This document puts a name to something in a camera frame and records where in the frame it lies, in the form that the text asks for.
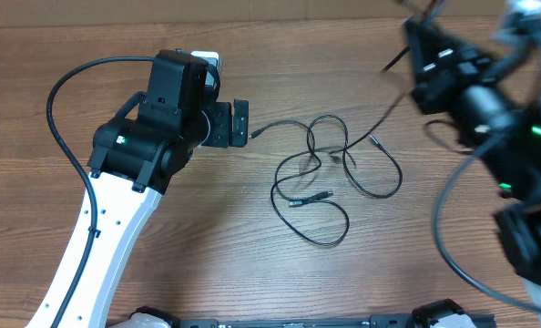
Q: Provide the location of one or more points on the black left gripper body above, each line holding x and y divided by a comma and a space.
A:
219, 134

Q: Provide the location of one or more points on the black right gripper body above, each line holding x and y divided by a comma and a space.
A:
457, 77

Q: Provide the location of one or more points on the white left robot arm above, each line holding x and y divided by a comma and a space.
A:
135, 154

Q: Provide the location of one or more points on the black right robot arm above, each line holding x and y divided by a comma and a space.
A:
510, 148

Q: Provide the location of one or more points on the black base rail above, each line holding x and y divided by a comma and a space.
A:
442, 313

